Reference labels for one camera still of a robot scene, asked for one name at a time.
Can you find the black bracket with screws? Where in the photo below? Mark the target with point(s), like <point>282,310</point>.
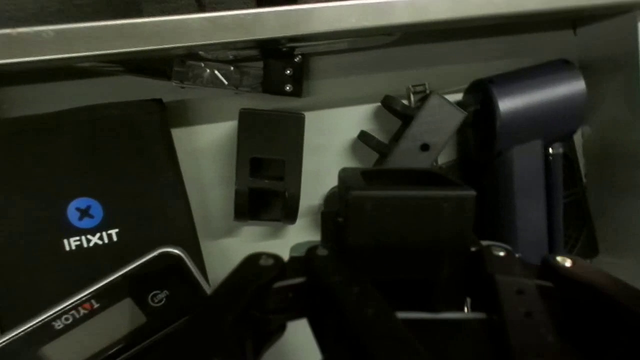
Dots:
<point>285,75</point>

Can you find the black digital kitchen scale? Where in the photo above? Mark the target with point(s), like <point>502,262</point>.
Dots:
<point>100,320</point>

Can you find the black plastic bracket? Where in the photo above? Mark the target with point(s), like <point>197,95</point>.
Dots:
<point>270,145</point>

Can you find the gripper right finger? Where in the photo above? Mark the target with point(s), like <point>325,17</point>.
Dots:
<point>440,220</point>

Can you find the black case with blue logo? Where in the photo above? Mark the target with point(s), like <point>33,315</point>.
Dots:
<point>75,165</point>

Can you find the black mount with clips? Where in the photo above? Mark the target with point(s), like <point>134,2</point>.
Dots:
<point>425,132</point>

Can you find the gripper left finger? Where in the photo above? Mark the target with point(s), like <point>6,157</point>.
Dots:
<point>360,215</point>

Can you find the grey metal rail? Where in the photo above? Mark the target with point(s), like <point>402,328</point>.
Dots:
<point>300,25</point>

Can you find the dark blue hair dryer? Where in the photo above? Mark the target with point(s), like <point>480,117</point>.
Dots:
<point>520,130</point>

